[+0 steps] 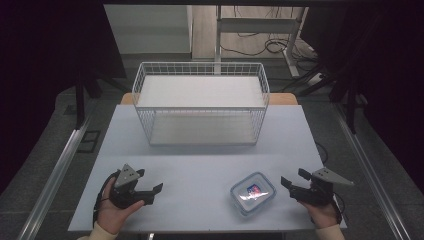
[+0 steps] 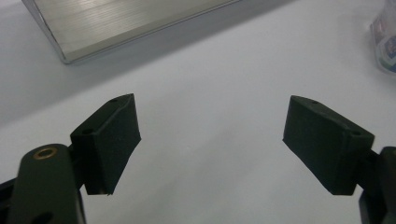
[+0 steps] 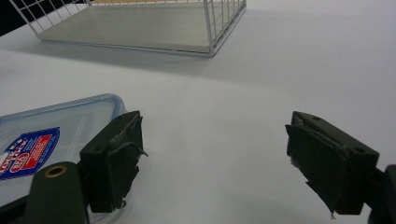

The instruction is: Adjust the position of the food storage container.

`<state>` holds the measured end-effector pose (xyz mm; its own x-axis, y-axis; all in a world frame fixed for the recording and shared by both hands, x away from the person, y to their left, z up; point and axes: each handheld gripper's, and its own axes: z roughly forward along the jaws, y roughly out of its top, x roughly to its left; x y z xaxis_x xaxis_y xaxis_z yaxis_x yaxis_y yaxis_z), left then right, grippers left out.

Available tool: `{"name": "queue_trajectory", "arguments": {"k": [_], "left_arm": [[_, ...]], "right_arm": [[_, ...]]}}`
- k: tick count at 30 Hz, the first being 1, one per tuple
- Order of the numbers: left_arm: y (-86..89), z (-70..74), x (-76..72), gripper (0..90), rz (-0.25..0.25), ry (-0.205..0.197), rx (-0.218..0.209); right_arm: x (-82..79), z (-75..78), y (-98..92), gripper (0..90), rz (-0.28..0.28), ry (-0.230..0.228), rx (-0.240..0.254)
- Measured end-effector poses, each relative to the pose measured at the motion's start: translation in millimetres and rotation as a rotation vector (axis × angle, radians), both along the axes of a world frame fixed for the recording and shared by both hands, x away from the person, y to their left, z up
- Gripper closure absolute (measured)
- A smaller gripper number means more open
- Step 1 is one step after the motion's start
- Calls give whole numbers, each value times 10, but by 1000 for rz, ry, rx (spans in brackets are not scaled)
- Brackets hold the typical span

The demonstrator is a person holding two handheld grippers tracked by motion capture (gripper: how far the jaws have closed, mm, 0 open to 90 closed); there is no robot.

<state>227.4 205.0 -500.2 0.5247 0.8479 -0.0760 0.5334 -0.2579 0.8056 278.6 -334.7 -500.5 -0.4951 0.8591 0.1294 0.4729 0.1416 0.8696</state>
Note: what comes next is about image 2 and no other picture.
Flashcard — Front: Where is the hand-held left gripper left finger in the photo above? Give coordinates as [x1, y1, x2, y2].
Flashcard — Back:
[69, 92, 142, 196]

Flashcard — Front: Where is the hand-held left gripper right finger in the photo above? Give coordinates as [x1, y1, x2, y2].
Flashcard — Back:
[282, 94, 375, 196]

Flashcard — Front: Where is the clear plastic bag with print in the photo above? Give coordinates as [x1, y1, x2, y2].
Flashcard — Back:
[369, 0, 396, 75]

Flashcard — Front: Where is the silver metal bar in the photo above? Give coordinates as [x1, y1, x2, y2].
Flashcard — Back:
[21, 0, 241, 65]

